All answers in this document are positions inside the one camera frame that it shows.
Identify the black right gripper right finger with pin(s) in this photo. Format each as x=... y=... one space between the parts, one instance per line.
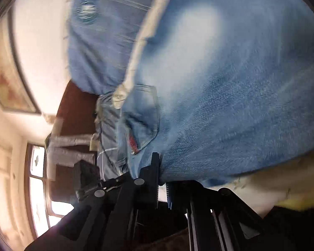
x=217 y=219

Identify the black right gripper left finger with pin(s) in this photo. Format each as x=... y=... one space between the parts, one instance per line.
x=105 y=213

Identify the blue denim jeans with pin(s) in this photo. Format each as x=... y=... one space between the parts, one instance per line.
x=225 y=83

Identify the grey-blue star bedsheet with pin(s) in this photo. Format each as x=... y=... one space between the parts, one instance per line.
x=100 y=147

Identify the wooden framed window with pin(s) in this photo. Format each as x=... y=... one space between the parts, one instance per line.
x=43 y=213

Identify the blue plaid blanket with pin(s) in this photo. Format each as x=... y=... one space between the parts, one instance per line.
x=101 y=36

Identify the framed wall picture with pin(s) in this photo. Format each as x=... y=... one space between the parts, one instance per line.
x=15 y=95

